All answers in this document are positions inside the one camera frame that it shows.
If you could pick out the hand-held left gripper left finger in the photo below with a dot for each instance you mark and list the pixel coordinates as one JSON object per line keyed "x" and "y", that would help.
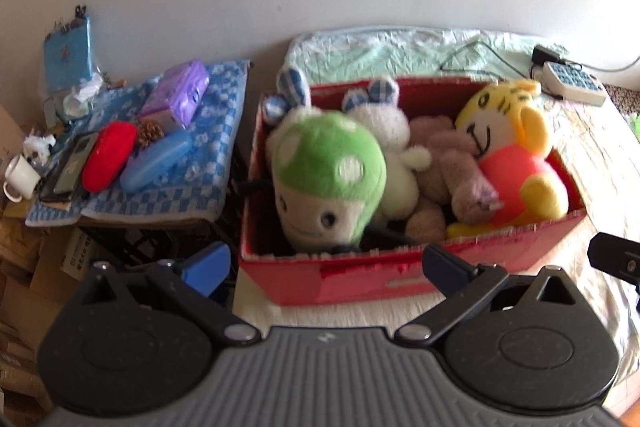
{"x": 207, "y": 268}

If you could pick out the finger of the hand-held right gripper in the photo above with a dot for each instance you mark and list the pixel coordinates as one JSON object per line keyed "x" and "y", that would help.
{"x": 617, "y": 257}

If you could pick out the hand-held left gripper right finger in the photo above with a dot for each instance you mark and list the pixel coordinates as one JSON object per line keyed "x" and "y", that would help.
{"x": 445, "y": 268}

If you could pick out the red cardboard box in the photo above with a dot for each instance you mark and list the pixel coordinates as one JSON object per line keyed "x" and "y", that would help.
{"x": 360, "y": 277}

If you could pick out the pink plush bear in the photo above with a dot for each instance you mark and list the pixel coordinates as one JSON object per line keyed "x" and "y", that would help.
{"x": 450, "y": 167}

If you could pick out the yellow tiger plush toy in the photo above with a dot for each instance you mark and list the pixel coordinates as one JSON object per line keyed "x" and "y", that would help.
{"x": 510, "y": 172}

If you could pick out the green mushroom plush toy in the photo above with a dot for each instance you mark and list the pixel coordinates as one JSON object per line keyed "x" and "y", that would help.
{"x": 320, "y": 157}

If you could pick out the black plastic crate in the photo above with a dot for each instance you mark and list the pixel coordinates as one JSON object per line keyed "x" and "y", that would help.
{"x": 150, "y": 242}

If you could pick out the blue flower print towel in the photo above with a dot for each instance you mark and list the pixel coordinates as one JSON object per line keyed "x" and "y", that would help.
{"x": 210, "y": 167}

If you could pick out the blue plastic case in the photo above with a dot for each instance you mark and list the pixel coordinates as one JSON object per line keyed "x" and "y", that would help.
{"x": 155, "y": 162}

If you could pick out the green frog plush toy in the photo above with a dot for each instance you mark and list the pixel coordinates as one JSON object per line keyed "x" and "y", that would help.
{"x": 635, "y": 123}

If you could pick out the brown pine cone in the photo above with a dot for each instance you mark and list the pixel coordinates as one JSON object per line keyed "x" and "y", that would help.
{"x": 150, "y": 134}

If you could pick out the red oval case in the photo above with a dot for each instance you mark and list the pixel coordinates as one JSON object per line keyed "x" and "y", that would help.
{"x": 107, "y": 157}

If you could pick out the brown patterned tablecloth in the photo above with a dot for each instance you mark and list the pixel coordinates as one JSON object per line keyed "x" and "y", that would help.
{"x": 625, "y": 99}

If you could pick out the black smartphone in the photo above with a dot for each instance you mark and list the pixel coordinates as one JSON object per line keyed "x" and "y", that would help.
{"x": 67, "y": 172}

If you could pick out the purple tissue pack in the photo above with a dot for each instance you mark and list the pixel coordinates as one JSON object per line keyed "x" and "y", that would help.
{"x": 175, "y": 92}

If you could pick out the white power strip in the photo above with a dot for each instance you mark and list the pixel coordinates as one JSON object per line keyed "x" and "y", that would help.
{"x": 570, "y": 79}

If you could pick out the pile of flattened cardboard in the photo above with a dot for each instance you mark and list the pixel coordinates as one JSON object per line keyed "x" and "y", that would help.
{"x": 20, "y": 257}

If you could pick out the white mug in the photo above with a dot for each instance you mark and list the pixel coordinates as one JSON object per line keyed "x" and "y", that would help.
{"x": 22, "y": 174}

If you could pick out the black power adapter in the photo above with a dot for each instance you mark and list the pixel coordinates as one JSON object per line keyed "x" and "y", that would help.
{"x": 545, "y": 55}

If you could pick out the white crumpled tissue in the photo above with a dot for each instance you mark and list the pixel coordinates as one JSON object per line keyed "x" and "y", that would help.
{"x": 82, "y": 92}

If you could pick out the pale printed bed sheet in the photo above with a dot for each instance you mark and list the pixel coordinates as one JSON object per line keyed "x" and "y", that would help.
{"x": 400, "y": 52}

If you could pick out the blue pouch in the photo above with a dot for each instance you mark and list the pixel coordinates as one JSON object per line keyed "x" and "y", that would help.
{"x": 67, "y": 57}

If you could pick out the black binder clip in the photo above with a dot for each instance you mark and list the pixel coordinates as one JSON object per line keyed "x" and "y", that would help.
{"x": 80, "y": 13}

